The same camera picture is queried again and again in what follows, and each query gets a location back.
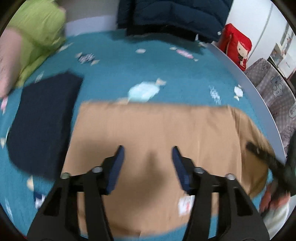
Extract tan khaki jacket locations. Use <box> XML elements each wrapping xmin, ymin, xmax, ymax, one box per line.
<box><xmin>63</xmin><ymin>102</ymin><xmax>274</xmax><ymax>237</ymax></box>

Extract right hand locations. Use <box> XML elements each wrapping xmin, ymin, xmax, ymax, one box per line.
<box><xmin>259</xmin><ymin>181</ymin><xmax>290</xmax><ymax>213</ymax></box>

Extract white fleece right sleeve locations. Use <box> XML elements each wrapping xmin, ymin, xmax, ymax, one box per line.
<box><xmin>263</xmin><ymin>202</ymin><xmax>290</xmax><ymax>239</ymax></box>

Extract folded dark navy garment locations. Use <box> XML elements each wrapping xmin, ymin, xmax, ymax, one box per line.
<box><xmin>6</xmin><ymin>72</ymin><xmax>83</xmax><ymax>180</ymax></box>

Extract grey checked cartoon blanket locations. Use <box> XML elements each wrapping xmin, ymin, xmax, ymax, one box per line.
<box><xmin>244</xmin><ymin>58</ymin><xmax>295</xmax><ymax>153</ymax></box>

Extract teal quilted bed cover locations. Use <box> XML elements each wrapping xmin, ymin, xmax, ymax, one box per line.
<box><xmin>0</xmin><ymin>29</ymin><xmax>282</xmax><ymax>241</ymax></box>

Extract white shelf with items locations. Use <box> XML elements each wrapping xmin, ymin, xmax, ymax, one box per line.
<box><xmin>270</xmin><ymin>23</ymin><xmax>295</xmax><ymax>79</ymax></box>

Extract red cartoon cushion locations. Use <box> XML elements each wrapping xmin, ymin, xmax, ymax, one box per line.
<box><xmin>218</xmin><ymin>23</ymin><xmax>252</xmax><ymax>71</ymax></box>

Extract navy puffer jacket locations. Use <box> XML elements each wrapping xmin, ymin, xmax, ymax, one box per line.
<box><xmin>117</xmin><ymin>0</ymin><xmax>233</xmax><ymax>43</ymax></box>

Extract pink pillow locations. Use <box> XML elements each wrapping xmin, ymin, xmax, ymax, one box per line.
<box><xmin>1</xmin><ymin>28</ymin><xmax>22</xmax><ymax>98</ymax></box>

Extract green blanket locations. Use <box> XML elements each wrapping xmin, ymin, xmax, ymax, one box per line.
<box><xmin>8</xmin><ymin>0</ymin><xmax>66</xmax><ymax>87</ymax></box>

